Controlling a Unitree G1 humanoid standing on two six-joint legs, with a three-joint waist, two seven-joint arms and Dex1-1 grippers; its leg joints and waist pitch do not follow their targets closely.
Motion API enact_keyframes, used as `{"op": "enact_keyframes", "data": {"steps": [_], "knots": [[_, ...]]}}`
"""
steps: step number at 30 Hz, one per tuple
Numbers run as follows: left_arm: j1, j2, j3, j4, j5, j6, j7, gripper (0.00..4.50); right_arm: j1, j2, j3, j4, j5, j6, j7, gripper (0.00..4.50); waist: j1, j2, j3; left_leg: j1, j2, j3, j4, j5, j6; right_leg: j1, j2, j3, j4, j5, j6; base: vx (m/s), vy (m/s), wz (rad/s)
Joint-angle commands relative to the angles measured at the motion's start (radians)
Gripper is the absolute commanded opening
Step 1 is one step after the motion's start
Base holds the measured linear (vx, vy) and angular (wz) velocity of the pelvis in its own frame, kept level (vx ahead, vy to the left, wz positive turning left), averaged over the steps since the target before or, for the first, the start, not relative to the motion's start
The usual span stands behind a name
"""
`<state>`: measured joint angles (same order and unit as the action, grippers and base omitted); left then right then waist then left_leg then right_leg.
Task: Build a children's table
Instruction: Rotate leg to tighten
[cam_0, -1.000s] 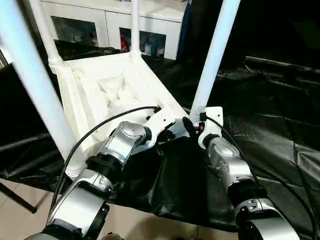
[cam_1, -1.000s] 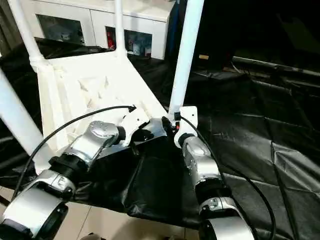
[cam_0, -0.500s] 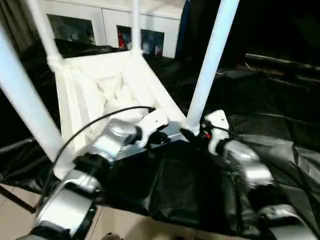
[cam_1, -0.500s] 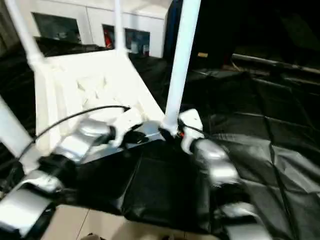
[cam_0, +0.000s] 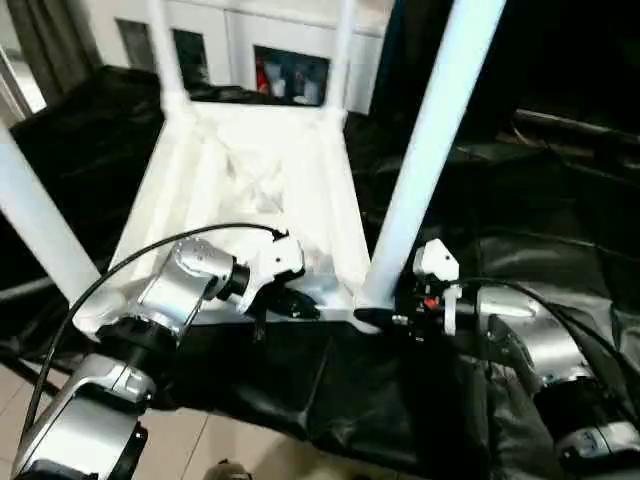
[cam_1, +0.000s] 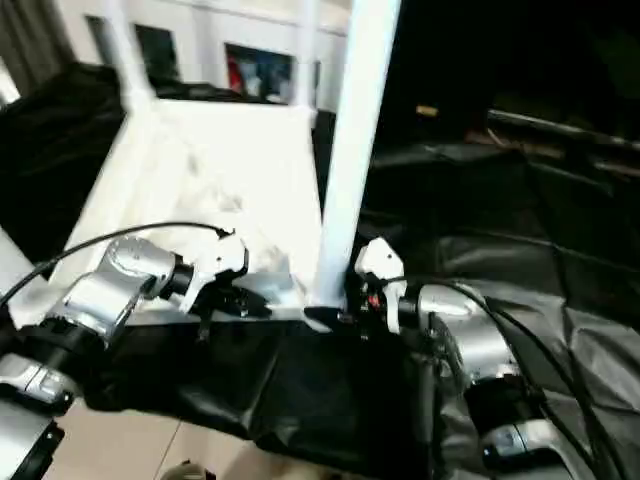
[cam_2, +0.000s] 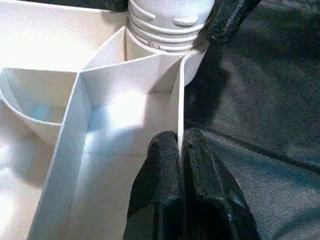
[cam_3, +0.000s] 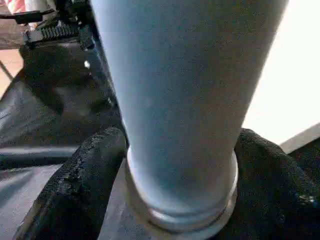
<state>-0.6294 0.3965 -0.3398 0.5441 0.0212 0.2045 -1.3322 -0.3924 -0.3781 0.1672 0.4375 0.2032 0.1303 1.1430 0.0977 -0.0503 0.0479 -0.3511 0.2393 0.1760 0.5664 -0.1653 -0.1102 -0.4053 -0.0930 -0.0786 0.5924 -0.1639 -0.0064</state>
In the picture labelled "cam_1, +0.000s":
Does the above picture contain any white glass-door cabinet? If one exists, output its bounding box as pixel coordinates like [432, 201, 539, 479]
[64, 0, 351, 109]

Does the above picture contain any white plastic table top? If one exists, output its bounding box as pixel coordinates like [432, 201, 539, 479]
[9, 94, 334, 334]

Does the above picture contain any white blue carton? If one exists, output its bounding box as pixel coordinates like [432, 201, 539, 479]
[259, 59, 292, 101]

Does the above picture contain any grey curtain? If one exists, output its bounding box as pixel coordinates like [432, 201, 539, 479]
[0, 0, 74, 101]

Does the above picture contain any black left robot foot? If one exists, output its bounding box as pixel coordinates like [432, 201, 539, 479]
[162, 459, 216, 480]

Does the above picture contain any black left wrist camera cable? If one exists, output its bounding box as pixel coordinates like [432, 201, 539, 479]
[0, 222, 236, 306]

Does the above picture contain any black metal rod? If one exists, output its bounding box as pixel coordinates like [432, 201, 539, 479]
[487, 110, 640, 151]

